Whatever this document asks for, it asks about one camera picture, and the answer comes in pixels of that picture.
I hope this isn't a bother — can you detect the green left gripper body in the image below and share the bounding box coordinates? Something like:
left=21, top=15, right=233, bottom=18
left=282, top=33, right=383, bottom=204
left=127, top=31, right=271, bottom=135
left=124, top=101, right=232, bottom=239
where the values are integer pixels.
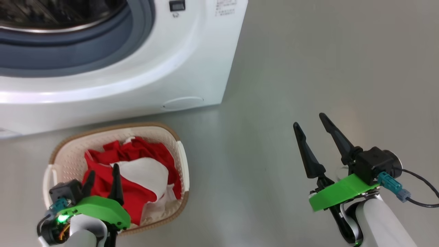
left=58, top=196, right=131, bottom=230

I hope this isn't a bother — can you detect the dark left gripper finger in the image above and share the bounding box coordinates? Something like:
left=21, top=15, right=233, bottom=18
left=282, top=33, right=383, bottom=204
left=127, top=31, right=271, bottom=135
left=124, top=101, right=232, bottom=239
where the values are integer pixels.
left=109, top=164, right=124, bottom=206
left=82, top=170, right=96, bottom=198

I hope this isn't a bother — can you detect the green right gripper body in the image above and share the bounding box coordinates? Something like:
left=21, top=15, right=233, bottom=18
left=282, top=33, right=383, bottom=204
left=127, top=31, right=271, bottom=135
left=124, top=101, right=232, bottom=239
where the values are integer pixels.
left=309, top=173, right=380, bottom=212

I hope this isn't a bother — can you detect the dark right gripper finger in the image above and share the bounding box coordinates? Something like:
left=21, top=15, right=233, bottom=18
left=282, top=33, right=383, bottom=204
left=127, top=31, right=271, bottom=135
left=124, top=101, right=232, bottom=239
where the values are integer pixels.
left=293, top=122, right=326, bottom=179
left=319, top=113, right=363, bottom=165

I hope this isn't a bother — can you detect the red and white garment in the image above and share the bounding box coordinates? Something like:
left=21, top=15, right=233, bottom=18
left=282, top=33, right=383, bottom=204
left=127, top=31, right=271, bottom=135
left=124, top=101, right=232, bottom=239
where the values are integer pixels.
left=82, top=136, right=182, bottom=226

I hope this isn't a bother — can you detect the cream basket with brown rim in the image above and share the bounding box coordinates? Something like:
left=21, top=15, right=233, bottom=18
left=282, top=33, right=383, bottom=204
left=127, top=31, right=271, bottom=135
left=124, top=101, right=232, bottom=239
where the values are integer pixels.
left=43, top=122, right=190, bottom=235

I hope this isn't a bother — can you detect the white front-load washing machine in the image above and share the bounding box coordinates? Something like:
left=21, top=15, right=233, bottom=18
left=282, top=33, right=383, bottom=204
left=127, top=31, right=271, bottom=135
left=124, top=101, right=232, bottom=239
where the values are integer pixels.
left=0, top=0, right=248, bottom=139

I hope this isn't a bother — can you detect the stainless steel washer drum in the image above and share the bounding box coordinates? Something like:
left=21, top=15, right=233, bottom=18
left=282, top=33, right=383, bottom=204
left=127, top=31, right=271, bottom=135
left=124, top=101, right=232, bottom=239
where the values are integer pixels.
left=0, top=0, right=128, bottom=34

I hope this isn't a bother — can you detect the round white filter cover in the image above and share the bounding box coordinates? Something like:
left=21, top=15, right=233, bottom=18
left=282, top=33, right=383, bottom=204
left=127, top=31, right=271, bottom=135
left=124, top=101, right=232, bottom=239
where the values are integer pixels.
left=162, top=96, right=204, bottom=110

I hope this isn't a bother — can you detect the teal left cable connector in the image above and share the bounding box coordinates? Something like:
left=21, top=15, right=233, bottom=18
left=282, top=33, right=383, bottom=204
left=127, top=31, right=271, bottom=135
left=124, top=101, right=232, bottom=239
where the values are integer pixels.
left=49, top=198, right=71, bottom=211

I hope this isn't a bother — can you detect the teal cable connector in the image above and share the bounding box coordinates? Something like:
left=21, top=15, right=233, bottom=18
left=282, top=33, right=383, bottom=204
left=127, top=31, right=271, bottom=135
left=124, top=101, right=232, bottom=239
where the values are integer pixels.
left=377, top=172, right=411, bottom=203
left=49, top=198, right=71, bottom=211

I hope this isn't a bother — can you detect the teal right cable connector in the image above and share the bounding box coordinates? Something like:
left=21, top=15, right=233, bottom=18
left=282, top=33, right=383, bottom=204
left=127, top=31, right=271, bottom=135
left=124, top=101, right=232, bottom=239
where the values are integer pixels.
left=377, top=172, right=411, bottom=203

